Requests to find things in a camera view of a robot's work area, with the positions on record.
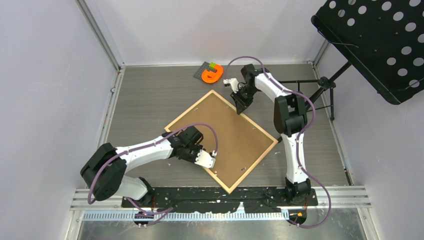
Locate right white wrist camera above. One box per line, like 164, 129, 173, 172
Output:
223, 78, 239, 94

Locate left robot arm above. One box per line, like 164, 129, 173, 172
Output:
80, 124, 217, 207

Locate grey building baseplate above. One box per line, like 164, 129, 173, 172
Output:
193, 61, 210, 81

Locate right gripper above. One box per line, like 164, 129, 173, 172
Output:
230, 85, 258, 115

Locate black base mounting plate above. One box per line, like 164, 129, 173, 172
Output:
134, 186, 318, 214

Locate orange plastic horseshoe piece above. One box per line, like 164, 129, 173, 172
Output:
202, 64, 224, 84

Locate aluminium rail frame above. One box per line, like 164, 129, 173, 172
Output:
65, 185, 380, 240

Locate black perforated music stand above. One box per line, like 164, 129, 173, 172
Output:
276, 0, 424, 143

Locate wooden picture frame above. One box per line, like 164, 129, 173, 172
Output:
164, 89, 280, 195

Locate green building brick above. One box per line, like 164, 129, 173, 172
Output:
208, 62, 217, 71

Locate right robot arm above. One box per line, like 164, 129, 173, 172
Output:
223, 64, 314, 205

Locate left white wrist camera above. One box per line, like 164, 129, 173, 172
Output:
194, 149, 216, 169

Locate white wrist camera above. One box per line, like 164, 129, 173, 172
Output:
194, 149, 216, 169
223, 78, 239, 94

